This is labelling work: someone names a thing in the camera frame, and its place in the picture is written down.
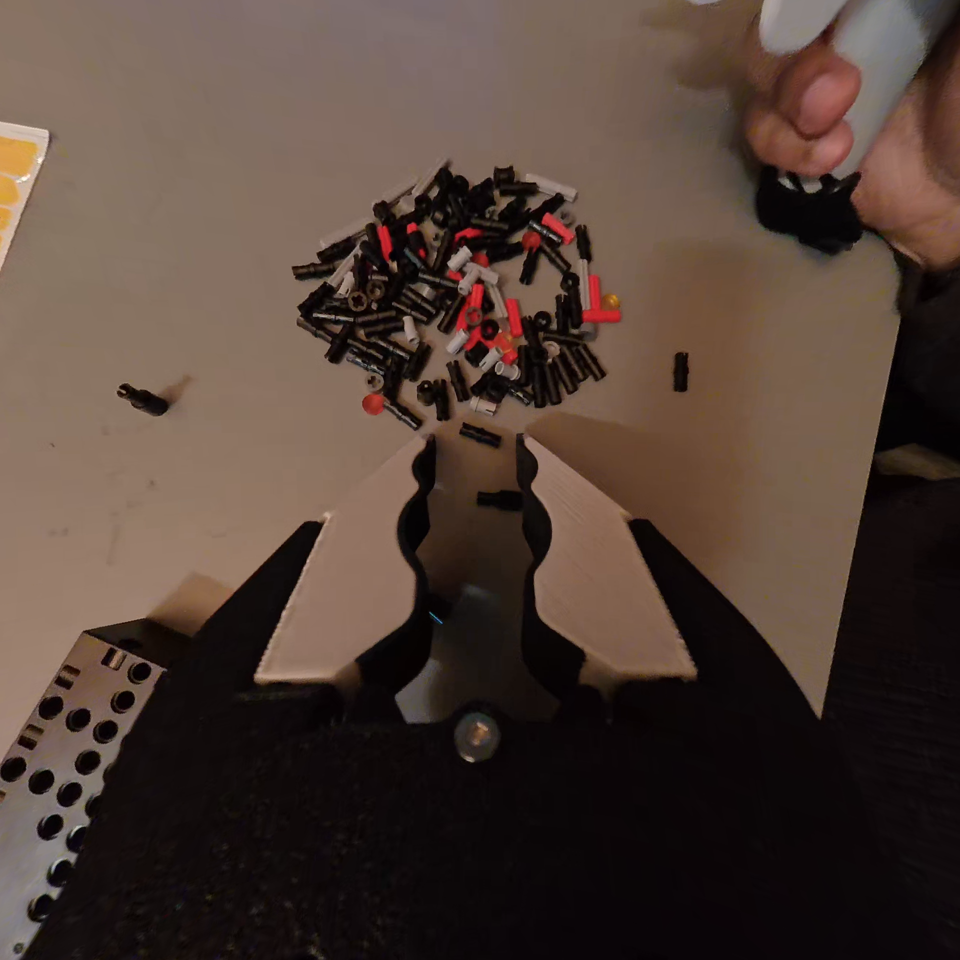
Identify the person's right hand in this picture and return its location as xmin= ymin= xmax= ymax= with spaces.
xmin=746 ymin=15 xmax=960 ymax=273

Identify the black flanged axle pin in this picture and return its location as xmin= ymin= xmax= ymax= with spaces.
xmin=116 ymin=382 xmax=171 ymax=418

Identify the black perforated block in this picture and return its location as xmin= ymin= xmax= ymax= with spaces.
xmin=0 ymin=618 xmax=170 ymax=960

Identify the pile of small connector pins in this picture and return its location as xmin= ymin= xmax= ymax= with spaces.
xmin=292 ymin=159 xmax=624 ymax=432

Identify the yellow grey sticker sheet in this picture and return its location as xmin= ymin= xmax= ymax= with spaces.
xmin=0 ymin=121 xmax=51 ymax=271

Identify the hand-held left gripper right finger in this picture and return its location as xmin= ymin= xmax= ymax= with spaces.
xmin=516 ymin=433 xmax=697 ymax=687

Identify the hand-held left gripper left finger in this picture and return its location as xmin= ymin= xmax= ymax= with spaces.
xmin=255 ymin=433 xmax=440 ymax=687

